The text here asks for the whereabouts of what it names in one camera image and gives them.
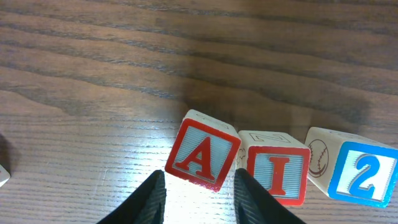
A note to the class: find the blue number 2 block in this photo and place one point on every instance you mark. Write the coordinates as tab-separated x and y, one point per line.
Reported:
352	168

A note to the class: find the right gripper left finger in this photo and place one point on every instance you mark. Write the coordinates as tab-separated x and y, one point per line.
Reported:
145	205

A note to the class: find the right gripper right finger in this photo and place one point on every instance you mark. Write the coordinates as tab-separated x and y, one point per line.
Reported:
254	204

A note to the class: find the red letter A block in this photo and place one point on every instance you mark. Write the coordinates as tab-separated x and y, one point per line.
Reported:
203	151

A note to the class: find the plain white wooden block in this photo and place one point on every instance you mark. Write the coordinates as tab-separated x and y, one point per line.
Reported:
4	176

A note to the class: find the red letter I block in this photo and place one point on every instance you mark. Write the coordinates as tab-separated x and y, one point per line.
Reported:
279	162

